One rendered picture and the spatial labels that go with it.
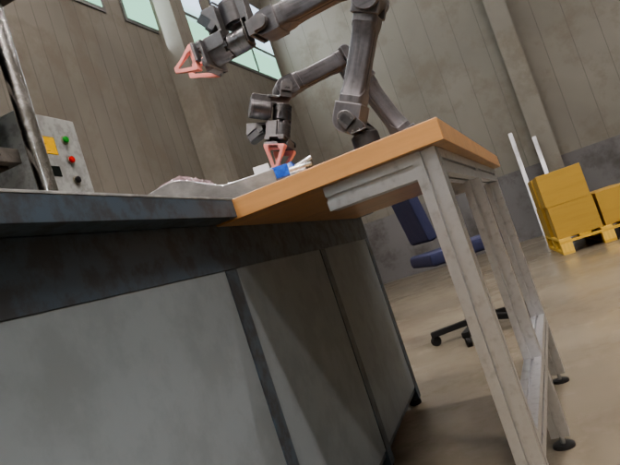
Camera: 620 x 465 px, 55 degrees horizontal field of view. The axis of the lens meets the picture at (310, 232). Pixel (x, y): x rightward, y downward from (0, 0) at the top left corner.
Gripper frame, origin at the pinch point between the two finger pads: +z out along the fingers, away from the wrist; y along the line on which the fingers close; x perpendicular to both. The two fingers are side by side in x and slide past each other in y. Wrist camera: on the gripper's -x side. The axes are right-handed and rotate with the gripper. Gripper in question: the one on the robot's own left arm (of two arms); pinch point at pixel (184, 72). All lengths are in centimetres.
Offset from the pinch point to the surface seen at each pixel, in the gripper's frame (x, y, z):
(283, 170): 34.5, 6.7, -18.9
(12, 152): -10, -12, 74
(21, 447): 65, 87, -15
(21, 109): -23, -16, 69
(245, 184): 35.7, 15.6, -13.2
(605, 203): 87, -495, -109
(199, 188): 33.2, 19.3, -4.3
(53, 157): -13, -38, 82
